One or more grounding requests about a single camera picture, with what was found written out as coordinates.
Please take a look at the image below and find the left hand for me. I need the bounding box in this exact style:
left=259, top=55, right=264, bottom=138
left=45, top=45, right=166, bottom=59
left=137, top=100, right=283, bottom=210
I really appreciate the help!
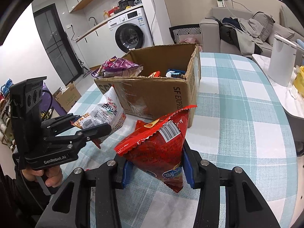
left=22, top=166, right=63, bottom=188

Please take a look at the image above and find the white chips bag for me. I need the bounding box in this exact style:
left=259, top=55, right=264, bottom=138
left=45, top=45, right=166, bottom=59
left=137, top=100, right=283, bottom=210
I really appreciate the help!
left=72, top=87, right=126, bottom=132

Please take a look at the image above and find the grey clothes pile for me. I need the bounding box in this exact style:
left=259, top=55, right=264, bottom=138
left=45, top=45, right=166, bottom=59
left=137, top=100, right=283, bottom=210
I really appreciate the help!
left=218, top=17, right=264, bottom=58

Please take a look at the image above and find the checked teal tablecloth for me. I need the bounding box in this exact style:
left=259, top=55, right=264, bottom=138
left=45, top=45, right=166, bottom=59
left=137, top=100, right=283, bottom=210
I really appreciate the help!
left=59, top=52, right=299, bottom=228

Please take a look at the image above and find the brown cardboard box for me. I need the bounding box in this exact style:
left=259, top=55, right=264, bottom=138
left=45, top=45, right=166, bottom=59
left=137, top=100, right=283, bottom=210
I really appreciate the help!
left=94, top=43, right=201, bottom=120

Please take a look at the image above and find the white cylindrical bin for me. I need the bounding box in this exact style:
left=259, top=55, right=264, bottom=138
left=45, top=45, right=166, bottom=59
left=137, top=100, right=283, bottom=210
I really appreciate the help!
left=268, top=35, right=297, bottom=87

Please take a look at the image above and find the purple snack bag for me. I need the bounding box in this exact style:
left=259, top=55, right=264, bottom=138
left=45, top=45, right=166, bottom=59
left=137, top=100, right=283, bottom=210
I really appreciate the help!
left=91, top=56, right=143, bottom=79

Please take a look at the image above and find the white side table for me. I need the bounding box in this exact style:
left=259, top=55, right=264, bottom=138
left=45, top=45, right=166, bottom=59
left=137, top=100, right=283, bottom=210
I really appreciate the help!
left=251, top=53, right=304, bottom=148

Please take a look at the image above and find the blue oreo pack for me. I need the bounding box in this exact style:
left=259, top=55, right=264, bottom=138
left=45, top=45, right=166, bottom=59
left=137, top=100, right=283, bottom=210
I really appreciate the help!
left=165, top=69, right=186, bottom=79

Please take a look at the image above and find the white washing machine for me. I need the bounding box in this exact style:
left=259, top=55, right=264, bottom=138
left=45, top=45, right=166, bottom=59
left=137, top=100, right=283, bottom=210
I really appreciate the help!
left=107, top=6, right=154, bottom=54

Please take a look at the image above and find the yellow plastic bag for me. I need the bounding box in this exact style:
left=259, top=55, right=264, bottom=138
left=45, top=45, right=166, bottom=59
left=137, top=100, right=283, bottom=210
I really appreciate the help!
left=293, top=66, right=304, bottom=96

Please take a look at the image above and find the pink cloth pile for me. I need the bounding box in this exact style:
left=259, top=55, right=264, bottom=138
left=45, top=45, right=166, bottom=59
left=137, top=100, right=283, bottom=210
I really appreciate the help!
left=179, top=37, right=203, bottom=52

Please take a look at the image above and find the red chips bag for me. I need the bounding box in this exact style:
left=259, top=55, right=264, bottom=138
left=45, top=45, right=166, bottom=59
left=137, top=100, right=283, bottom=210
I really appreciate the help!
left=114, top=105, right=197, bottom=193

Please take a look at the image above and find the black patterned chair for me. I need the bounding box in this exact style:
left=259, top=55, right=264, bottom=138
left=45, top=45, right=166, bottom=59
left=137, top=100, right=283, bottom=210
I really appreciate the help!
left=169, top=24, right=203, bottom=44

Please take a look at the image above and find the grey sofa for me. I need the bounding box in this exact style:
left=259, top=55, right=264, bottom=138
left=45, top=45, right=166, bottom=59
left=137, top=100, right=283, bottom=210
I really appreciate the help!
left=200, top=5, right=303, bottom=58

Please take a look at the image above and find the small floor cardboard box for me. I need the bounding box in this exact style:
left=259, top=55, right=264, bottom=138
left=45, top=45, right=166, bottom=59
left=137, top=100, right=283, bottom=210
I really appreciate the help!
left=53, top=82, right=81, bottom=112

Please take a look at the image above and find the grey sofa pillow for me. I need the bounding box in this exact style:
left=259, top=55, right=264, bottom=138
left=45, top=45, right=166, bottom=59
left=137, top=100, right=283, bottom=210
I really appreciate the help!
left=266, top=23, right=295, bottom=46

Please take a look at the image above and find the black glass door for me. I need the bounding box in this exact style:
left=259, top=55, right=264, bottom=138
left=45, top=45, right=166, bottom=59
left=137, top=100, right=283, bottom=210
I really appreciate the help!
left=33, top=4, right=82, bottom=86

